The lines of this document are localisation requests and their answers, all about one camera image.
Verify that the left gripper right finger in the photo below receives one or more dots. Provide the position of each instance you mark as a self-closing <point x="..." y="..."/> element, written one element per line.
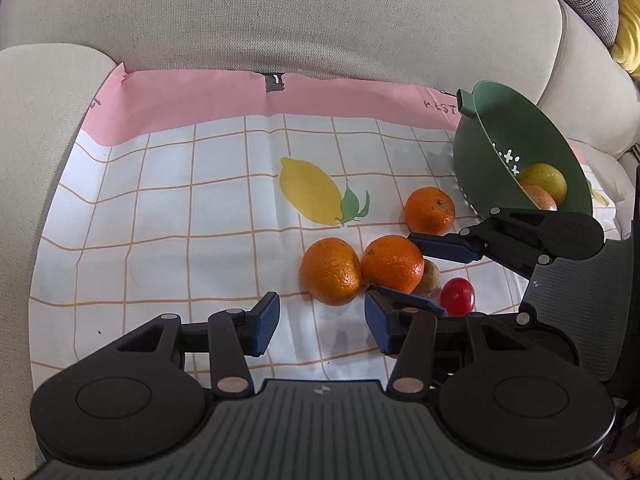
<point x="409" y="335"/>

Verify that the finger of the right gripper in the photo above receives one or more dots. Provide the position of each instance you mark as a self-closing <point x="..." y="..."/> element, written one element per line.
<point x="450" y="247"/>
<point x="391" y="298"/>

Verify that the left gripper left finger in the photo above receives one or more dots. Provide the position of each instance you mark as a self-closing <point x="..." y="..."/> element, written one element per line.
<point x="234" y="334"/>

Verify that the brown kiwi fruit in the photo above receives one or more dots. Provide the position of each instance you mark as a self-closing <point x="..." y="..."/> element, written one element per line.
<point x="430" y="280"/>

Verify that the orange mandarin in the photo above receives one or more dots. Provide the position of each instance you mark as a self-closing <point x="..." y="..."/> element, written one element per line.
<point x="394" y="262"/>
<point x="429" y="211"/>
<point x="330" y="271"/>

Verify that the red tomato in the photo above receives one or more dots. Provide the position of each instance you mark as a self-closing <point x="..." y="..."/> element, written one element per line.
<point x="457" y="297"/>

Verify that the red-green mango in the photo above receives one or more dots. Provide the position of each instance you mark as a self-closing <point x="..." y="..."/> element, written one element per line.
<point x="541" y="198"/>

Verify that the yellow-green mango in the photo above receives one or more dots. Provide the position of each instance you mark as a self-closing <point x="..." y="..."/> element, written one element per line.
<point x="546" y="177"/>

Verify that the green colander bowl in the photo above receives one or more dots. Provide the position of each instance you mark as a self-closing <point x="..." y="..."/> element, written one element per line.
<point x="499" y="134"/>

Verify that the checked lemon print cloth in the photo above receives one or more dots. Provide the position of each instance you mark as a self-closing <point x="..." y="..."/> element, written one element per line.
<point x="195" y="191"/>

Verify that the yellow cushion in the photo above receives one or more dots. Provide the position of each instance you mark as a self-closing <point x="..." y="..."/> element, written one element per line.
<point x="625" y="50"/>

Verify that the beige sofa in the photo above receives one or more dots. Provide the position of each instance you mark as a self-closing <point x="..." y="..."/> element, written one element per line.
<point x="55" y="54"/>

